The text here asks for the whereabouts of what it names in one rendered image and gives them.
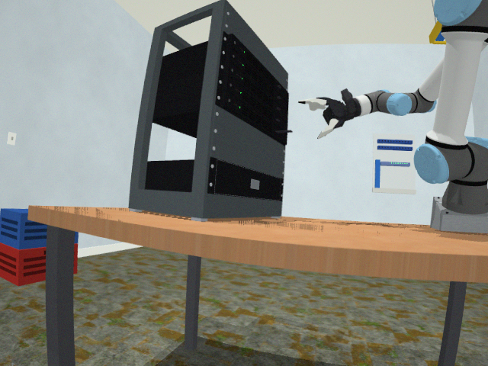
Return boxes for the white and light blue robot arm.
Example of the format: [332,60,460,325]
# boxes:
[355,0,488,214]

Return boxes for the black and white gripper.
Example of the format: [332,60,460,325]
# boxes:
[298,97,361,139]

